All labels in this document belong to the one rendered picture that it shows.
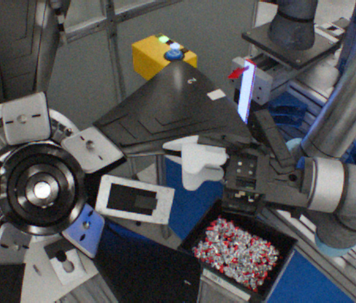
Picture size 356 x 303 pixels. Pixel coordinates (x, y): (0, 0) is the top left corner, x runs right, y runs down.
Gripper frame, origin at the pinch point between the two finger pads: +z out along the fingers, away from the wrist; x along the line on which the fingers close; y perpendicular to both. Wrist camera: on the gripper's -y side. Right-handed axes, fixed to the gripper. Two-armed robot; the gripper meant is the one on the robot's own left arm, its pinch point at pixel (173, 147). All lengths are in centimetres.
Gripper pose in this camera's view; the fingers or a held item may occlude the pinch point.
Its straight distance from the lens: 51.5
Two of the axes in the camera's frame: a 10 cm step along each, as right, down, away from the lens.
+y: -2.3, 8.0, -5.6
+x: 0.3, 5.8, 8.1
